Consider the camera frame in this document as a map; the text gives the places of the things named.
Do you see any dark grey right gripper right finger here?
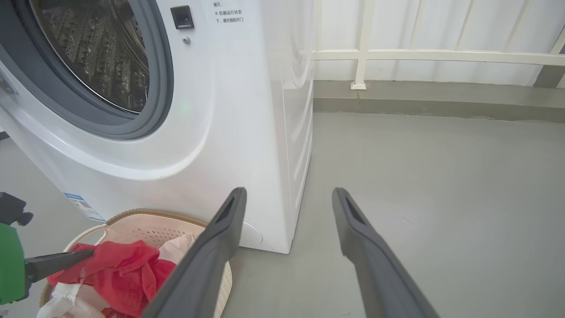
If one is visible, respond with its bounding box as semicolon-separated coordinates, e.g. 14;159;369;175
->
332;187;442;318

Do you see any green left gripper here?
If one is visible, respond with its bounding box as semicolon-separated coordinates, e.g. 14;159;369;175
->
0;223;94;305

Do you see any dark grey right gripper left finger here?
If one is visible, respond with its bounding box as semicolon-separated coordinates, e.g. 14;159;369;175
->
141;187;248;318

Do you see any red cloth garment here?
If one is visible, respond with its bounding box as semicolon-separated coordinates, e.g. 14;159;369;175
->
38;233;197;318

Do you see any cream basket with brown rim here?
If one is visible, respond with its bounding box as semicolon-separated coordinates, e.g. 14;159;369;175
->
39;208;233;318

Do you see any white front-load washing machine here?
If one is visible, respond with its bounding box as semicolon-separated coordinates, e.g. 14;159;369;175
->
0;0;315;254

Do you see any stainless steel washing machine drum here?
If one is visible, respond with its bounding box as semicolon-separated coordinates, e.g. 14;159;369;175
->
29;0;150;114

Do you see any black door lock socket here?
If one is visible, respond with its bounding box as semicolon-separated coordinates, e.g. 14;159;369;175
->
170;5;195;30

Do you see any round white filter cover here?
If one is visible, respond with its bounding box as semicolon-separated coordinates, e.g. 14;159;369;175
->
238;221;263;247

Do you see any blue energy label sticker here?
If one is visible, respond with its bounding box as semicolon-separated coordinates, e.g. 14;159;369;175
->
64;193;106;222

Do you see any white metal railing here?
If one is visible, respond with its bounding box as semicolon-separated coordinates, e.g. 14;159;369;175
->
313;0;565;90

